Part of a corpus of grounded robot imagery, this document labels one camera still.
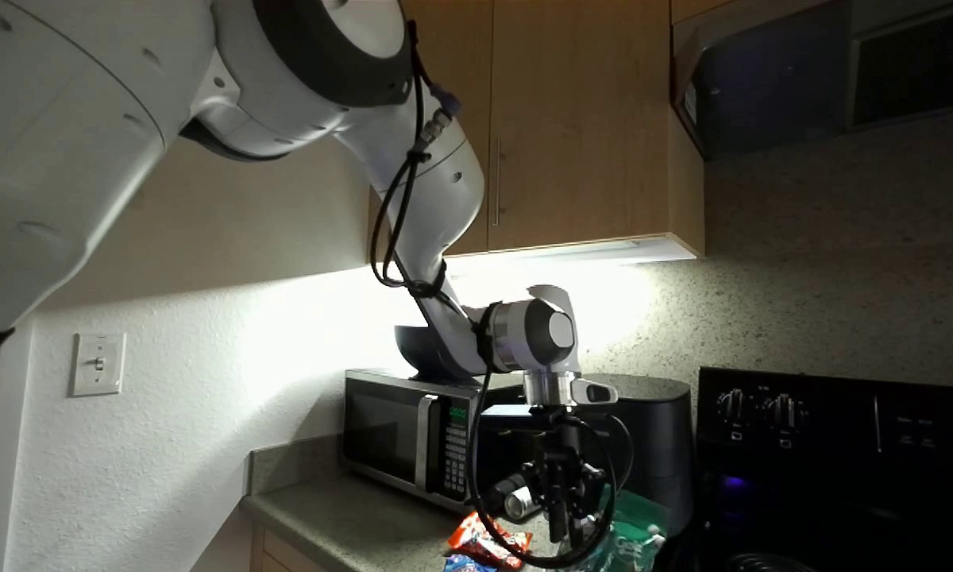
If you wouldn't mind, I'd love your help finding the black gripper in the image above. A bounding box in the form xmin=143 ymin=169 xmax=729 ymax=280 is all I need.
xmin=493 ymin=399 xmax=611 ymax=538

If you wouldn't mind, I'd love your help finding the red orange snack packet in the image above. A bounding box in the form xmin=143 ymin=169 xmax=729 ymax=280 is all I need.
xmin=439 ymin=507 xmax=529 ymax=572

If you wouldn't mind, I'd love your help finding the green bottle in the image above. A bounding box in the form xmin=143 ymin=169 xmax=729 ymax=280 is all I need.
xmin=585 ymin=485 xmax=677 ymax=572

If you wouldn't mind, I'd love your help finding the black air fryer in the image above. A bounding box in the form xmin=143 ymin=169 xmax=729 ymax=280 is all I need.
xmin=571 ymin=369 xmax=699 ymax=538

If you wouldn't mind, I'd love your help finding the black silver microwave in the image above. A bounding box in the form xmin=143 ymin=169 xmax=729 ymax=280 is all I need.
xmin=341 ymin=364 xmax=486 ymax=514

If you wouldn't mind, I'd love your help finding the blue bowl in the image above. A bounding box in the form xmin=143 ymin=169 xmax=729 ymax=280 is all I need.
xmin=389 ymin=320 xmax=469 ymax=384

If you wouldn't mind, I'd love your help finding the under-cabinet light strip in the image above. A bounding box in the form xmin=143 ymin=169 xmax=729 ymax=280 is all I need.
xmin=443 ymin=232 xmax=702 ymax=269

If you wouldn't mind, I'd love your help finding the black electric stove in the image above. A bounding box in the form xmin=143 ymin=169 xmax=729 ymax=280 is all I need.
xmin=694 ymin=364 xmax=953 ymax=572

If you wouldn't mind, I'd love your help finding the range hood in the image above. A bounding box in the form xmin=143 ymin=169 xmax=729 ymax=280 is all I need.
xmin=667 ymin=0 xmax=953 ymax=166

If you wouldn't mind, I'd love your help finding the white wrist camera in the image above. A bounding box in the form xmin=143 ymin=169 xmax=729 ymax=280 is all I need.
xmin=569 ymin=376 xmax=621 ymax=412

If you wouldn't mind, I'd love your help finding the wooden wall cabinet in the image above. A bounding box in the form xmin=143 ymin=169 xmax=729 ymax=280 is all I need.
xmin=368 ymin=0 xmax=708 ymax=256

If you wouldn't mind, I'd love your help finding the white light switch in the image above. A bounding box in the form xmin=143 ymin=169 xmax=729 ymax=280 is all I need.
xmin=67 ymin=330 xmax=131 ymax=399

